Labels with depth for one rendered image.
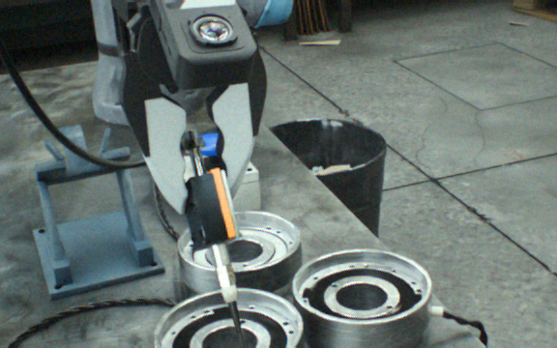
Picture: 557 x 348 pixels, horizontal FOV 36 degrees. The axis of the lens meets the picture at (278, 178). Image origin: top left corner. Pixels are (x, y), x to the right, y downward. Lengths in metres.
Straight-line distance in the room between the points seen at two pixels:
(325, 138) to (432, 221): 0.56
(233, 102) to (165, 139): 0.05
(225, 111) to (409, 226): 1.96
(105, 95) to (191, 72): 0.66
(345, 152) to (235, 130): 1.55
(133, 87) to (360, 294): 0.26
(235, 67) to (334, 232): 0.37
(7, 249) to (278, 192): 0.27
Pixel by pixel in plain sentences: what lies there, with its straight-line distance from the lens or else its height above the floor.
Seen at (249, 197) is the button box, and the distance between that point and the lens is 0.84.
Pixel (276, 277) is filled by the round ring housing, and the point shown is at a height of 0.83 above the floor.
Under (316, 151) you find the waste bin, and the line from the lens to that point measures 2.14.
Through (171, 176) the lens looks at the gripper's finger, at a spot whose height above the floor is 0.95.
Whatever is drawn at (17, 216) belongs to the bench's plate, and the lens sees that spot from 0.91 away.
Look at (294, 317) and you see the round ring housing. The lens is 0.62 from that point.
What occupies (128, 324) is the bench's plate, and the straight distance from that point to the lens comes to 0.71.
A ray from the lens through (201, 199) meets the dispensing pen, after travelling 0.57.
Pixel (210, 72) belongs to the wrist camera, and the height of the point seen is 1.05.
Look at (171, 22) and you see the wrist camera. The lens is 0.48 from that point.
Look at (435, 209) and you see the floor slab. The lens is 2.61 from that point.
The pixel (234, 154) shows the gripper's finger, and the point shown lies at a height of 0.96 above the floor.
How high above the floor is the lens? 1.19
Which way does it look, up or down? 25 degrees down
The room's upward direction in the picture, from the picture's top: 3 degrees counter-clockwise
